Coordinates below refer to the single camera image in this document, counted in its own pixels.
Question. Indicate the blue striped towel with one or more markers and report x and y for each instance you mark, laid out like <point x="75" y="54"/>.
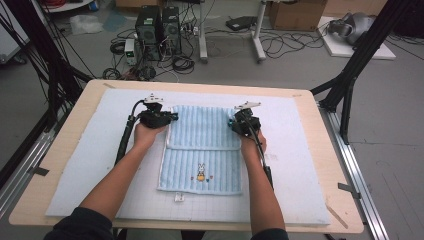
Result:
<point x="203" y="160"/>

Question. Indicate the light desk with white legs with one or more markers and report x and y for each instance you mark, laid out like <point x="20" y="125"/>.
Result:
<point x="202" y="33"/>

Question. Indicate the flat black device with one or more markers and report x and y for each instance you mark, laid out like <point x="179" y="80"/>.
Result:
<point x="240" y="22"/>

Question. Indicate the teal paper sheet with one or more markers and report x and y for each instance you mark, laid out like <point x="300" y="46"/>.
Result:
<point x="115" y="20"/>

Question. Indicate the thin wooden strip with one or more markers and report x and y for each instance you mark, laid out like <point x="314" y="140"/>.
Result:
<point x="336" y="216"/>

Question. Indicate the clear plastic bag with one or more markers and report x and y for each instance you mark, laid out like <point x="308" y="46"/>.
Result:
<point x="86" y="24"/>

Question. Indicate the aluminium floor rail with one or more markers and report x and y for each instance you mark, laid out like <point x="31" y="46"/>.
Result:
<point x="360" y="186"/>
<point x="23" y="166"/>

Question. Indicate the grey cabinet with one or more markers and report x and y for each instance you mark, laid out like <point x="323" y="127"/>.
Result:
<point x="10" y="36"/>

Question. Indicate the person's dark sleeve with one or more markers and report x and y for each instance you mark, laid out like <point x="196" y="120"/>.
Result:
<point x="80" y="226"/>
<point x="270" y="235"/>

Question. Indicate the person's right dark sleeve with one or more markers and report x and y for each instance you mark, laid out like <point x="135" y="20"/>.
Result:
<point x="270" y="235"/>

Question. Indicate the small white power supply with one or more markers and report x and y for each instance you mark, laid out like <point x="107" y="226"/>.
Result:
<point x="130" y="50"/>

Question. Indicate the black rail bracket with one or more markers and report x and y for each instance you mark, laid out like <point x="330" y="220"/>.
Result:
<point x="40" y="171"/>
<point x="349" y="190"/>

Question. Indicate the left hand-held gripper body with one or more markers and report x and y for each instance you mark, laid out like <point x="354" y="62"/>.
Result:
<point x="153" y="118"/>

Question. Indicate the person's right hand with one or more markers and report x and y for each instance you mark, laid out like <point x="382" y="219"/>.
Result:
<point x="250" y="146"/>

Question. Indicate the black frame upright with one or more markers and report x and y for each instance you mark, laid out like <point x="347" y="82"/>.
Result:
<point x="50" y="60"/>
<point x="363" y="56"/>

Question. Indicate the grey helmet-like device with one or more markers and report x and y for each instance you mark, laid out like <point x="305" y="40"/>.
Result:
<point x="353" y="26"/>

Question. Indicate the open cardboard box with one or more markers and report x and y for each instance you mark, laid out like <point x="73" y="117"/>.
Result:
<point x="296" y="15"/>

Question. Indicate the person's left dark sleeve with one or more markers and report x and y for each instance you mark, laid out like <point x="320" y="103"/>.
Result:
<point x="80" y="226"/>

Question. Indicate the wooden table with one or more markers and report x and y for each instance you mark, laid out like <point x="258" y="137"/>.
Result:
<point x="336" y="166"/>

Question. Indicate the round black device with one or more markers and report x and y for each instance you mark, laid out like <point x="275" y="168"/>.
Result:
<point x="147" y="73"/>

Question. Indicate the small white tag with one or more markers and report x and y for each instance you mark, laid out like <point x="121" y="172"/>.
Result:
<point x="179" y="197"/>

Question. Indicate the person's left hand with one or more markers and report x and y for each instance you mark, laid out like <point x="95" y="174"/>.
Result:
<point x="145" y="138"/>

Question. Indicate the round white table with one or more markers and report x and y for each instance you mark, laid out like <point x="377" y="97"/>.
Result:
<point x="66" y="6"/>

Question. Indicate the white floor board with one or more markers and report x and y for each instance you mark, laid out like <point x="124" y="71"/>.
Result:
<point x="340" y="50"/>

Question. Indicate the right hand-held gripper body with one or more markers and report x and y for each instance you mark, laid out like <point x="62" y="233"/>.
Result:
<point x="248" y="125"/>

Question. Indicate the black computer tower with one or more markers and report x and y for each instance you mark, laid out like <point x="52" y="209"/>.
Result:
<point x="148" y="30"/>
<point x="171" y="30"/>

